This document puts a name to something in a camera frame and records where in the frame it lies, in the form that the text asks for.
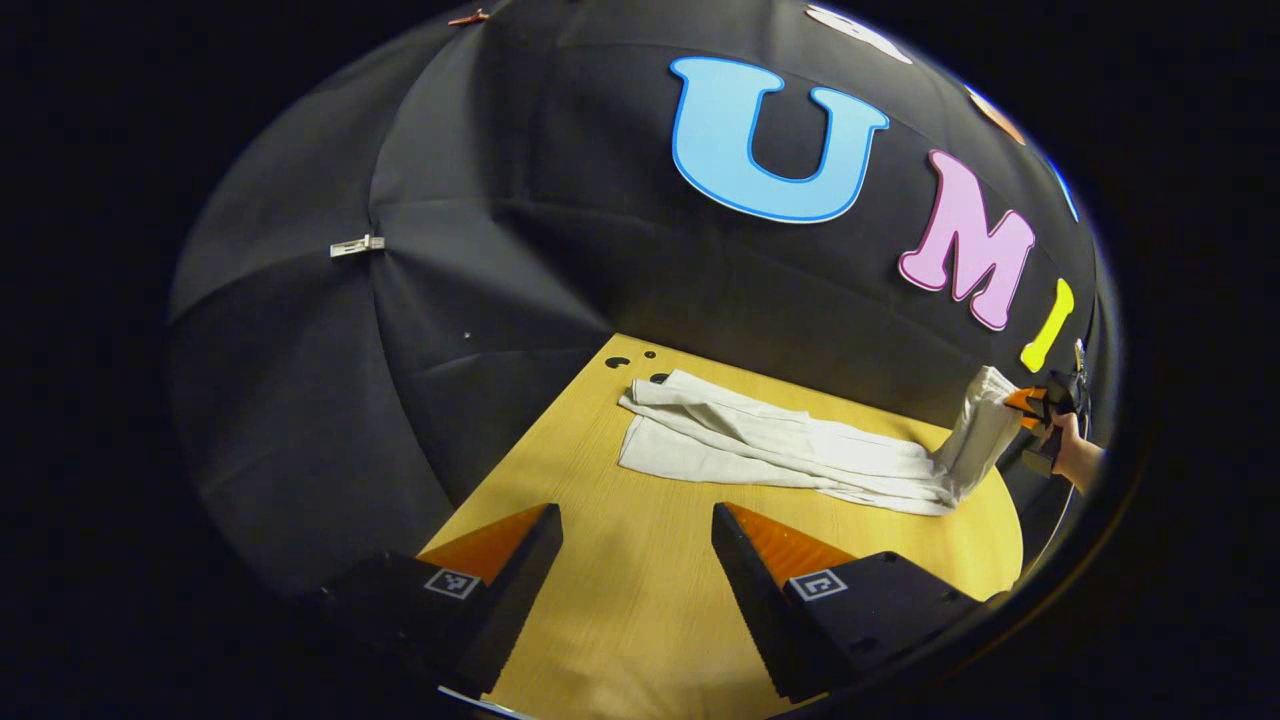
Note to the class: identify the white jeans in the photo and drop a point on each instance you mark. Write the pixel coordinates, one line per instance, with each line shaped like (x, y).
(760, 440)

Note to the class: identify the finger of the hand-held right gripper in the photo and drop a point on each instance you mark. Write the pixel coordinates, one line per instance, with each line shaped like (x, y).
(1024, 403)

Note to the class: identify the small copper clip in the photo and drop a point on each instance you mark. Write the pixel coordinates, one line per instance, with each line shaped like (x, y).
(468, 17)

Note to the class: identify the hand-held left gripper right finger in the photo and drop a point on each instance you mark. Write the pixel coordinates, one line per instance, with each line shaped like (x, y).
(750, 590)

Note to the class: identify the small white clip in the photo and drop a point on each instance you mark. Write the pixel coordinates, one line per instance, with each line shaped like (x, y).
(357, 245)

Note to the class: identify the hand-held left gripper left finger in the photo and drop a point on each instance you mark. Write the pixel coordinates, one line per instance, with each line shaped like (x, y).
(520, 590)

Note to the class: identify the black backdrop cloth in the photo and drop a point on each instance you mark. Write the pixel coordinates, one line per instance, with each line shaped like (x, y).
(500, 250)

